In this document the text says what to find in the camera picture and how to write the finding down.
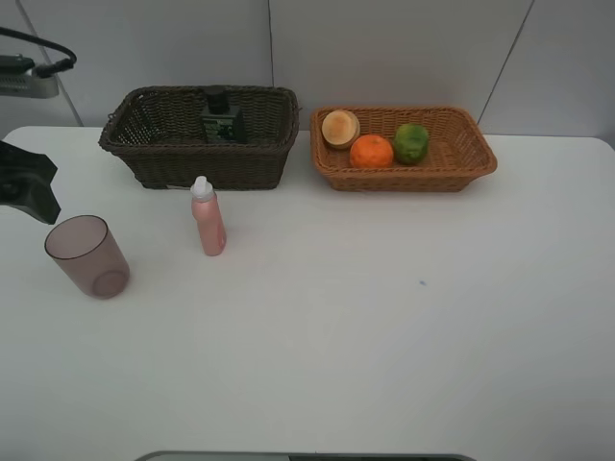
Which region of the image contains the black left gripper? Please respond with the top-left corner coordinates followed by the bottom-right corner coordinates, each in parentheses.
top-left (1, 141), bottom-right (62, 225)

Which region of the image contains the translucent pink plastic cup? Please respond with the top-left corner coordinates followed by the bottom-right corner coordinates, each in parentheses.
top-left (44, 215), bottom-right (130, 300)

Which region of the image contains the pink bottle white cap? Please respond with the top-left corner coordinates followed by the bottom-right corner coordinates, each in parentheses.
top-left (190, 176), bottom-right (227, 256)

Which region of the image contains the dark grey rectangular bottle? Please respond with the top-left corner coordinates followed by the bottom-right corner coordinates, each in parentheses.
top-left (200, 85), bottom-right (247, 144)

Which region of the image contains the round bread bun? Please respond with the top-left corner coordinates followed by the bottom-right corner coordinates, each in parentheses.
top-left (321, 109), bottom-right (360, 150)

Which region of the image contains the orange mandarin fruit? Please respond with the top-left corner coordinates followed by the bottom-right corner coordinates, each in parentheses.
top-left (350, 134), bottom-right (394, 169)

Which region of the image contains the dark brown wicker basket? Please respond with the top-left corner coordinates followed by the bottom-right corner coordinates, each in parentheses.
top-left (99, 85), bottom-right (299, 190)

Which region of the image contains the orange wicker basket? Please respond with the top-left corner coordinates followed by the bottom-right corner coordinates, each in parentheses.
top-left (310, 106), bottom-right (498, 192)

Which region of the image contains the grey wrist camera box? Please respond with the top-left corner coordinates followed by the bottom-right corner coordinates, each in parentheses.
top-left (0, 55), bottom-right (60, 99)

